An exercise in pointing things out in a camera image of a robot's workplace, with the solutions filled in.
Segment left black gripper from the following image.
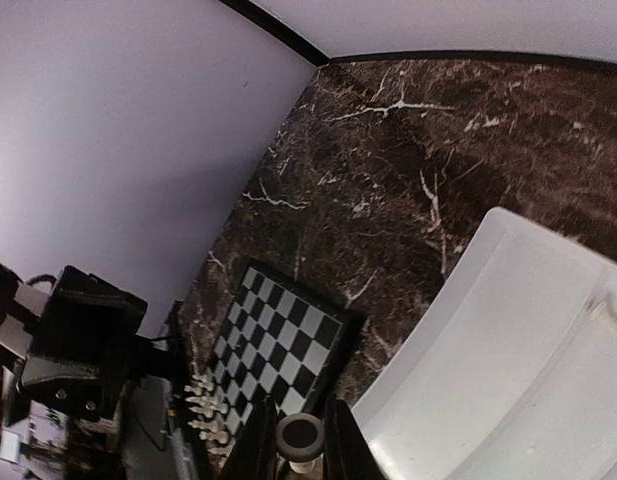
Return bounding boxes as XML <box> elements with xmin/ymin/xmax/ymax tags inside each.
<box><xmin>17</xmin><ymin>265</ymin><xmax>148</xmax><ymax>420</ymax></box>

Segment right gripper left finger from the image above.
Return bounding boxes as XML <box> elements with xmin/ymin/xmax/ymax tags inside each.
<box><xmin>220</xmin><ymin>397</ymin><xmax>277</xmax><ymax>480</ymax></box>

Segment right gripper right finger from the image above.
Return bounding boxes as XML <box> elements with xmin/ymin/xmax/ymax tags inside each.
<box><xmin>323</xmin><ymin>397</ymin><xmax>386</xmax><ymax>480</ymax></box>

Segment white pawn piece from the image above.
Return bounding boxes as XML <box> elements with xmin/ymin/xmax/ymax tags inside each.
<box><xmin>199</xmin><ymin>431</ymin><xmax>234</xmax><ymax>457</ymax></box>
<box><xmin>276</xmin><ymin>413</ymin><xmax>325</xmax><ymax>475</ymax></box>

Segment white bishop chess piece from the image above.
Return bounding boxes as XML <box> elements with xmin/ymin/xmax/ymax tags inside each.
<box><xmin>187</xmin><ymin>419</ymin><xmax>225</xmax><ymax>434</ymax></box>

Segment white knight chess piece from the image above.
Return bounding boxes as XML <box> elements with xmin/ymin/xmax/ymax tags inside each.
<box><xmin>184</xmin><ymin>374</ymin><xmax>216</xmax><ymax>396</ymax></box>

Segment black grey chessboard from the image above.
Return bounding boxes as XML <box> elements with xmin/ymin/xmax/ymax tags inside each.
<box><xmin>192</xmin><ymin>259</ymin><xmax>364</xmax><ymax>444</ymax></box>

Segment white plastic compartment tray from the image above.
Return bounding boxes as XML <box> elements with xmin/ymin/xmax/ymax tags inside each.
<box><xmin>353</xmin><ymin>208</ymin><xmax>617</xmax><ymax>479</ymax></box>

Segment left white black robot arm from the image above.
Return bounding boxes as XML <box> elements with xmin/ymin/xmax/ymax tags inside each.
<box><xmin>0</xmin><ymin>263</ymin><xmax>147</xmax><ymax>421</ymax></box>

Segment pile of white chess pieces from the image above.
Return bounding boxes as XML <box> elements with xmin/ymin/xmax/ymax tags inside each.
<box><xmin>586</xmin><ymin>296</ymin><xmax>617</xmax><ymax>331</ymax></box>

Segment black front rail base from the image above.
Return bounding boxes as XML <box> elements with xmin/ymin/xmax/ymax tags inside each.
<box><xmin>0</xmin><ymin>299</ymin><xmax>209</xmax><ymax>480</ymax></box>

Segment left black frame post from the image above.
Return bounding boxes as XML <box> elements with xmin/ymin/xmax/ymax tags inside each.
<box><xmin>221</xmin><ymin>0</ymin><xmax>330</xmax><ymax>67</ymax></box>

